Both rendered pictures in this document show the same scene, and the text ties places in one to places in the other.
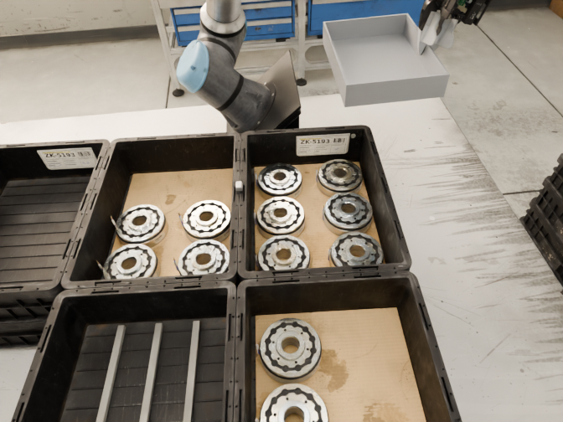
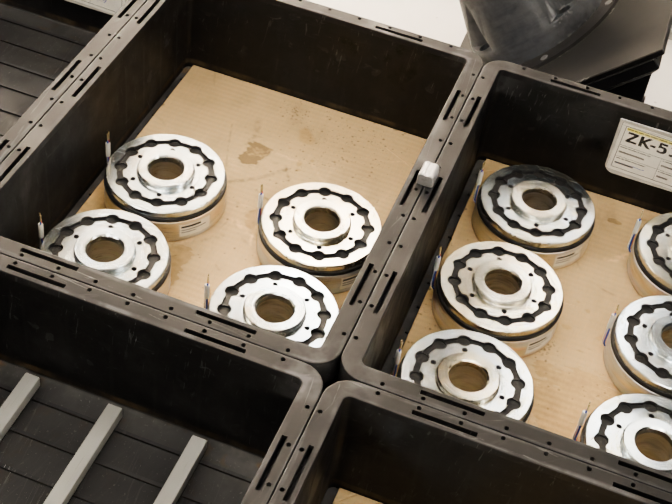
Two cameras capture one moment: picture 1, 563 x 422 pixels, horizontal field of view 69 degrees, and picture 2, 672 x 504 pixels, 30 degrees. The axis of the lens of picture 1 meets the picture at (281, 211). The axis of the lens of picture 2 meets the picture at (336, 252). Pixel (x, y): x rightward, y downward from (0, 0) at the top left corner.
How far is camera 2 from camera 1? 18 cm
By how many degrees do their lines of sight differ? 11
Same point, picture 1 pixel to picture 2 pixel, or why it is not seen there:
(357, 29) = not seen: outside the picture
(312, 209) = (586, 311)
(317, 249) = (557, 405)
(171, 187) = (267, 129)
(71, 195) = (38, 59)
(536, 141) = not seen: outside the picture
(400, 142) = not seen: outside the picture
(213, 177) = (375, 144)
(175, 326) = (147, 432)
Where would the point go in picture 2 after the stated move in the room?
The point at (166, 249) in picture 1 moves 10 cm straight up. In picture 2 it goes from (197, 260) to (201, 169)
